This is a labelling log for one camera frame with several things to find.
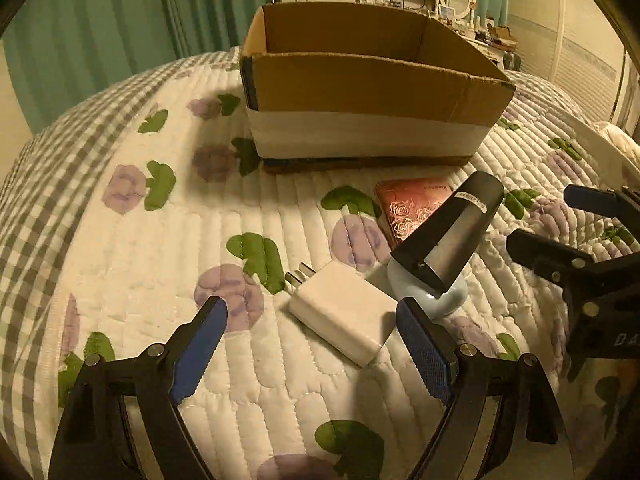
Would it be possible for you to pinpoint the black and silver electric shaver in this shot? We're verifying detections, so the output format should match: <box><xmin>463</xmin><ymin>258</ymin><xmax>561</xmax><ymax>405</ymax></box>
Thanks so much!
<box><xmin>388</xmin><ymin>170</ymin><xmax>505</xmax><ymax>297</ymax></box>

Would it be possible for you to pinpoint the white charger plug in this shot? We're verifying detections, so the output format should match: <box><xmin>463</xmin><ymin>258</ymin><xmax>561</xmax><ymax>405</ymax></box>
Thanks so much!
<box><xmin>283</xmin><ymin>260</ymin><xmax>399</xmax><ymax>367</ymax></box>

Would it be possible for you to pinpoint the white pillow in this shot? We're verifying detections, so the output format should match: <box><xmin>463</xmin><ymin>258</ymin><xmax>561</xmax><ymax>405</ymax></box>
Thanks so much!
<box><xmin>594</xmin><ymin>120</ymin><xmax>640</xmax><ymax>162</ymax></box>

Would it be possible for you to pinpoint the red rose-patterned case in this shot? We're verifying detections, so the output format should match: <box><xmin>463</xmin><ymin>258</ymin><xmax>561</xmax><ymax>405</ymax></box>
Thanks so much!
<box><xmin>374</xmin><ymin>176</ymin><xmax>454</xmax><ymax>251</ymax></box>

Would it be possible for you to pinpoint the cluttered dressing table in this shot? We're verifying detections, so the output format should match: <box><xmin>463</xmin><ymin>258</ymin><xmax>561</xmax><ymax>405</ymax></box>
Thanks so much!
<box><xmin>462</xmin><ymin>14</ymin><xmax>522</xmax><ymax>71</ymax></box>

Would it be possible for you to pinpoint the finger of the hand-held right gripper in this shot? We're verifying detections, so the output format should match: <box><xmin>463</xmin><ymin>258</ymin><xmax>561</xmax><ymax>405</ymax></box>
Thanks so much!
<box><xmin>505</xmin><ymin>228</ymin><xmax>601</xmax><ymax>285</ymax></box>
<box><xmin>563</xmin><ymin>183</ymin><xmax>640</xmax><ymax>222</ymax></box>

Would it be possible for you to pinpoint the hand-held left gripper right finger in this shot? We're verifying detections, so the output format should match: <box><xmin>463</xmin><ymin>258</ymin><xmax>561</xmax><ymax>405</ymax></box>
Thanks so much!
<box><xmin>395</xmin><ymin>297</ymin><xmax>568</xmax><ymax>480</ymax></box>

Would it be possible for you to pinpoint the white louvered wardrobe door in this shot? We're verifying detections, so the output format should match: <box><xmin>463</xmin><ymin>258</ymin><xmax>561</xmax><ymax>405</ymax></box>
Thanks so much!
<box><xmin>504</xmin><ymin>0</ymin><xmax>627</xmax><ymax>128</ymax></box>

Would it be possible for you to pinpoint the light blue round case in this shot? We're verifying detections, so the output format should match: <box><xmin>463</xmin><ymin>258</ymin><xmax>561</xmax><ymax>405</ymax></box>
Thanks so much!
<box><xmin>387</xmin><ymin>260</ymin><xmax>469</xmax><ymax>324</ymax></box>

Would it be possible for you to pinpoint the brown cardboard box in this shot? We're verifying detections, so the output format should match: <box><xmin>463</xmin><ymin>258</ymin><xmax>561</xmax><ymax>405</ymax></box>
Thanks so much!
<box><xmin>238</xmin><ymin>2</ymin><xmax>516</xmax><ymax>175</ymax></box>

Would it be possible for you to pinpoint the quilted floral blanket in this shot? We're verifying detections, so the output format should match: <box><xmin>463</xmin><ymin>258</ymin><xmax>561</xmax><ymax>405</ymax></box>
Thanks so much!
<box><xmin>0</xmin><ymin>45</ymin><xmax>640</xmax><ymax>480</ymax></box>

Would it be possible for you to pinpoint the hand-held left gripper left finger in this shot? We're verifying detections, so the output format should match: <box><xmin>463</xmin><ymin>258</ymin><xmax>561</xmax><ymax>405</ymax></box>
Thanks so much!
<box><xmin>47</xmin><ymin>296</ymin><xmax>229</xmax><ymax>480</ymax></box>

